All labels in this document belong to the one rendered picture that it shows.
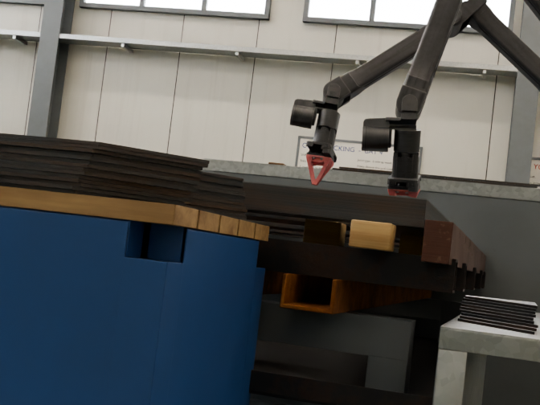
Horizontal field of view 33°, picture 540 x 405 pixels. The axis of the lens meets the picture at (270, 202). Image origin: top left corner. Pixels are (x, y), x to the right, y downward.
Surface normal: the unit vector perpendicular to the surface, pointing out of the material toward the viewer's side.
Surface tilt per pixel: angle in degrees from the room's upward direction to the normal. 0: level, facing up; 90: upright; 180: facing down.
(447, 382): 90
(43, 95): 90
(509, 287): 90
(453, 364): 90
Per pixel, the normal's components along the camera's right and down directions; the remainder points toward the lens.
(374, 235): -0.26, -0.08
